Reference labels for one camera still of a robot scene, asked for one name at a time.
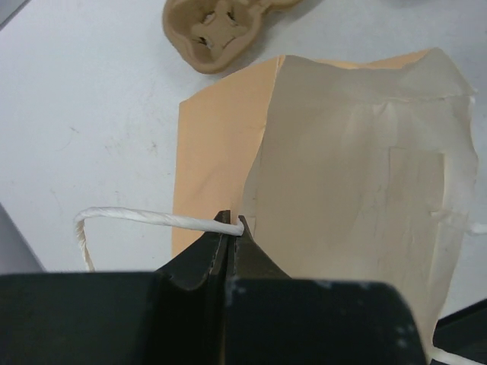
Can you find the brown paper bag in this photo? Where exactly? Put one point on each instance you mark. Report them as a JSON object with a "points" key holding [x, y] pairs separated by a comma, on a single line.
{"points": [[344, 171]]}

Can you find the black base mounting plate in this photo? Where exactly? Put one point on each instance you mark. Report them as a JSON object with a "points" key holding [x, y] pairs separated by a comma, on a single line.
{"points": [[464, 332]]}

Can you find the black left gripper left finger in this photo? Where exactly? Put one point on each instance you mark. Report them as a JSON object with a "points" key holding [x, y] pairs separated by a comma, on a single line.
{"points": [[168, 316]]}

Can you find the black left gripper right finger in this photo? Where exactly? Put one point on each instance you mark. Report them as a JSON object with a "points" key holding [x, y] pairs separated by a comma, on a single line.
{"points": [[271, 318]]}

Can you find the brown pulp cup carrier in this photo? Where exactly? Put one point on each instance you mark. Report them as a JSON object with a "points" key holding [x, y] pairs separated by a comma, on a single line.
{"points": [[210, 35]]}

